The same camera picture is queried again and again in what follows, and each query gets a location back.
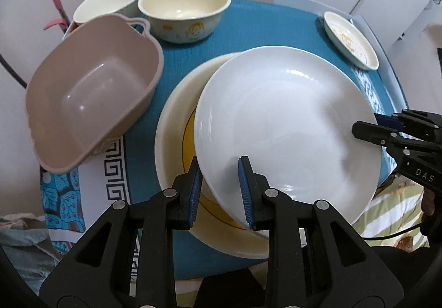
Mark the small printed plate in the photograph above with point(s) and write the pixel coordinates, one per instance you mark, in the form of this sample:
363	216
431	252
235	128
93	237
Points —
348	35

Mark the large white plate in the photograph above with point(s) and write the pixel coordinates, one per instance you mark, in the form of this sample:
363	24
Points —
286	114

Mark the cream plate with yellow print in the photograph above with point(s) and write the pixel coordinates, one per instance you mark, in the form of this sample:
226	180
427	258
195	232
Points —
176	142

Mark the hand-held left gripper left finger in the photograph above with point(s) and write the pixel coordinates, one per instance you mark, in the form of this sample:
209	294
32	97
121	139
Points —
196	190

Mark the green striped blanket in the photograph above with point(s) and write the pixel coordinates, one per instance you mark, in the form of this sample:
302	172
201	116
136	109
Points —
386	204

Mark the beige plastic basin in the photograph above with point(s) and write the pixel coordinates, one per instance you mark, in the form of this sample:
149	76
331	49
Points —
86	93

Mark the cream bowl with cartoon print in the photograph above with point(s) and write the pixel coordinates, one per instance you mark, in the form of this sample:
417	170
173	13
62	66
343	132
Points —
183	0

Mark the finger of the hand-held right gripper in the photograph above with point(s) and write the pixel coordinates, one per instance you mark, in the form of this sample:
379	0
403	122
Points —
407	156
414	119

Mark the blue patterned tablecloth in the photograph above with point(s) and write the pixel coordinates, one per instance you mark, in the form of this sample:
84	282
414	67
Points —
276	28

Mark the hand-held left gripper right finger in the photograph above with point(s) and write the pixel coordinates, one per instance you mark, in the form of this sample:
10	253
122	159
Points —
246	190

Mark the person's black clothing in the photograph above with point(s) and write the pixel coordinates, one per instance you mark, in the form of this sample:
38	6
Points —
407	266

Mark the plain cream bowl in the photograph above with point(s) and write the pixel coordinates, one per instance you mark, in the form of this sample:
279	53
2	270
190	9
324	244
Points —
107	0

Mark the grey cloth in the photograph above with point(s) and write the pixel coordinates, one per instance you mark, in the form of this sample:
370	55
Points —
24	242

